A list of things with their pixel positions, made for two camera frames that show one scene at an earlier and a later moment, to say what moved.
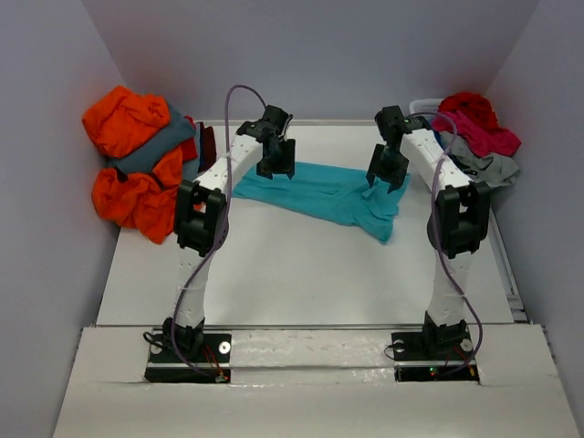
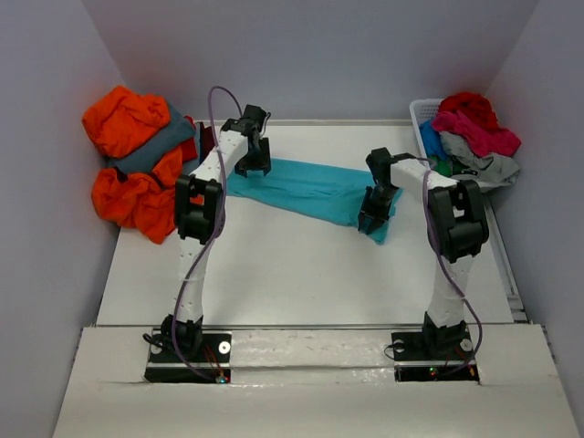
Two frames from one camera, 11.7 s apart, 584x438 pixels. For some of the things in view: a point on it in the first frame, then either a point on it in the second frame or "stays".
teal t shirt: [327, 193] stays
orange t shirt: [116, 120] stays
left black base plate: [189, 358] stays
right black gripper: [377, 169] -> [367, 210]
